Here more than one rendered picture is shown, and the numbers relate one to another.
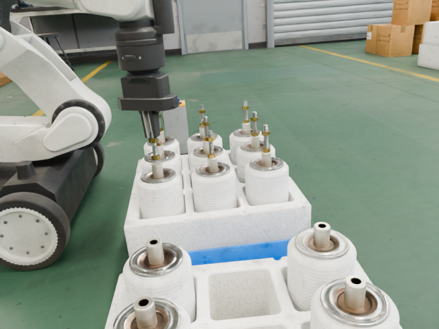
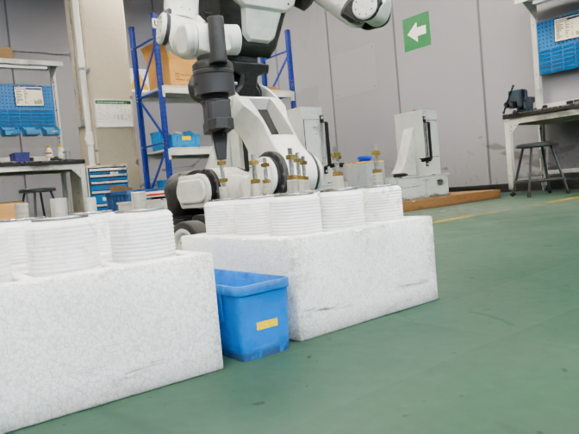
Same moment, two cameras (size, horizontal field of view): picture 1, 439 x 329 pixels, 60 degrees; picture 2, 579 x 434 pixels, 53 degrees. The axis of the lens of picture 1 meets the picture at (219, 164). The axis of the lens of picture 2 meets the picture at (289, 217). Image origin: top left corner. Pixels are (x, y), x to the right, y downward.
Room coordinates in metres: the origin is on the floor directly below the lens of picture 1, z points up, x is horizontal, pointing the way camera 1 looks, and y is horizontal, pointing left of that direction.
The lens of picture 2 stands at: (0.15, -1.00, 0.27)
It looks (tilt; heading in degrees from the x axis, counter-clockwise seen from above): 3 degrees down; 56
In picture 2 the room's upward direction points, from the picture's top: 5 degrees counter-clockwise
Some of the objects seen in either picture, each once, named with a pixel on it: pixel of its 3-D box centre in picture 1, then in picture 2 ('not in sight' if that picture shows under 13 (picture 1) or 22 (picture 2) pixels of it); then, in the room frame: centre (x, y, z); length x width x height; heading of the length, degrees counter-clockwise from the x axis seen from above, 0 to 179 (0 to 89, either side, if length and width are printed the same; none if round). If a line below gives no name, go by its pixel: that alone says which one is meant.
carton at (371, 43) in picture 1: (383, 38); not in sight; (4.49, -1.97, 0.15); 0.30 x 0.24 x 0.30; 94
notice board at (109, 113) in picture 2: not in sight; (114, 113); (2.52, 6.25, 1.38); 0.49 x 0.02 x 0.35; 5
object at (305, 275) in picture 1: (319, 294); (146, 269); (0.46, -0.14, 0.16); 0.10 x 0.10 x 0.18
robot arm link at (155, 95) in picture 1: (145, 76); (217, 104); (0.75, 0.13, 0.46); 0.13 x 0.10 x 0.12; 71
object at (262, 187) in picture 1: (267, 200); (298, 243); (0.77, -0.10, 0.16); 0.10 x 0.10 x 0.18
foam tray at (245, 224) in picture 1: (213, 209); (307, 267); (0.87, 0.03, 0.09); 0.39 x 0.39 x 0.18; 5
